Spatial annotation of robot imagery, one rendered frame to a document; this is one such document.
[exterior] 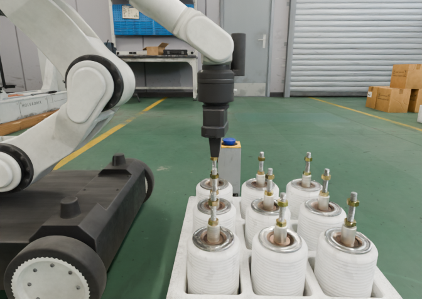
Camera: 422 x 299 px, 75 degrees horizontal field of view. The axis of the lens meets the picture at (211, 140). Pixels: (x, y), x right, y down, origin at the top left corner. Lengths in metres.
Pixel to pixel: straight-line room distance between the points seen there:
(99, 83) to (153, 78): 4.95
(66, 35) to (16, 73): 5.97
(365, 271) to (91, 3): 5.91
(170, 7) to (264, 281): 0.55
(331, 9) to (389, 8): 1.05
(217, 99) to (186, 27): 0.16
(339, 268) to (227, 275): 0.19
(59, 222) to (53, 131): 0.25
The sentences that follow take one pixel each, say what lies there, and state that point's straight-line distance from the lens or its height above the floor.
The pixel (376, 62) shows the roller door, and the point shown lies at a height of 0.66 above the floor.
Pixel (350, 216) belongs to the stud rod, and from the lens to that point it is 0.54.
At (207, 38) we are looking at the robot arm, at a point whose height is 0.61.
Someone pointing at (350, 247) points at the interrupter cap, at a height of 0.25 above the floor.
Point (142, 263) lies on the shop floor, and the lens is 0.89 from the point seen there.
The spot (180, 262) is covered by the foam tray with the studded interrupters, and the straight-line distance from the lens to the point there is 0.58.
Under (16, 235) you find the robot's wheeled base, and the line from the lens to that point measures 0.81.
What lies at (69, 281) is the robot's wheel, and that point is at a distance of 0.71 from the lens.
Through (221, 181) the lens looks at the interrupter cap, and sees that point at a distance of 0.73.
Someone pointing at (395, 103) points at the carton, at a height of 0.11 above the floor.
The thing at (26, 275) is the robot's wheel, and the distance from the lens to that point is 0.75.
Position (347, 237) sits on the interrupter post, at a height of 0.26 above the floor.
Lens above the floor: 0.54
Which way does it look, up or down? 15 degrees down
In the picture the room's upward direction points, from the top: straight up
